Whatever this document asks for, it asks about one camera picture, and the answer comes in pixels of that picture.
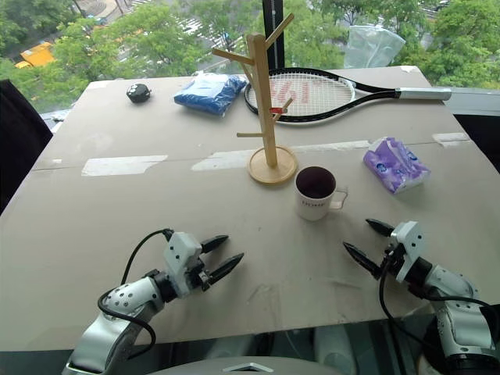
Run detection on purple tissue pack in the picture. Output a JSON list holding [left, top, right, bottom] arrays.
[[362, 136, 431, 195]]

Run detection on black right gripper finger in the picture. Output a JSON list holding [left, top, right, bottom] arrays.
[[365, 218, 395, 238], [342, 241, 382, 280]]

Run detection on small black round object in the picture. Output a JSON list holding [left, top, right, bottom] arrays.
[[126, 83, 152, 104]]

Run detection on white mug dark inside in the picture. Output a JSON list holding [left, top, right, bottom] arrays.
[[294, 166, 349, 222]]

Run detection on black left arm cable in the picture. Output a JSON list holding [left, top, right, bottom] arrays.
[[97, 228, 174, 359]]

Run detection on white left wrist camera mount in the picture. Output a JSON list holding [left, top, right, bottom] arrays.
[[162, 231, 204, 299]]

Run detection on blue cloth in plastic bag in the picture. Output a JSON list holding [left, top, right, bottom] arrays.
[[173, 72, 248, 117]]

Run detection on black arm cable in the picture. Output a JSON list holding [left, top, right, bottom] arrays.
[[378, 249, 490, 360], [97, 228, 174, 359]]

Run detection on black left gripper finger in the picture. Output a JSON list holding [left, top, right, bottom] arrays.
[[200, 234, 230, 254], [208, 252, 245, 286]]

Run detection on black chair back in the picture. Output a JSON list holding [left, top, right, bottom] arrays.
[[0, 79, 54, 215]]

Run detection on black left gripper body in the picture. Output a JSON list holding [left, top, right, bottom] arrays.
[[185, 254, 213, 294]]

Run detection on wooden mug tree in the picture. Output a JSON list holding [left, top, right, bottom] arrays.
[[211, 12, 299, 186]]

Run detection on black window frame post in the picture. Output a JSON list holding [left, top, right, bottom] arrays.
[[261, 0, 286, 70]]

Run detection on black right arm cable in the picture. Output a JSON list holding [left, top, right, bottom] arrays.
[[378, 249, 490, 360]]

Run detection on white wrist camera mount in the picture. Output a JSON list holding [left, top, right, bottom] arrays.
[[162, 231, 204, 299], [390, 220, 426, 284]]

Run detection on black white tennis racket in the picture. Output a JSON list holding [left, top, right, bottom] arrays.
[[243, 67, 452, 128]]

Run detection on clear plastic bag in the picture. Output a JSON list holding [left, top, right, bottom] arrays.
[[343, 24, 407, 70]]

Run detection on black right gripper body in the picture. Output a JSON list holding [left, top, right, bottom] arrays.
[[383, 241, 407, 280]]

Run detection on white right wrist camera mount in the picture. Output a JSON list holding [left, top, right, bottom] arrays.
[[390, 220, 426, 284]]

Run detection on grey robot torso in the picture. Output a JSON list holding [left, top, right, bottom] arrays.
[[148, 355, 345, 375]]

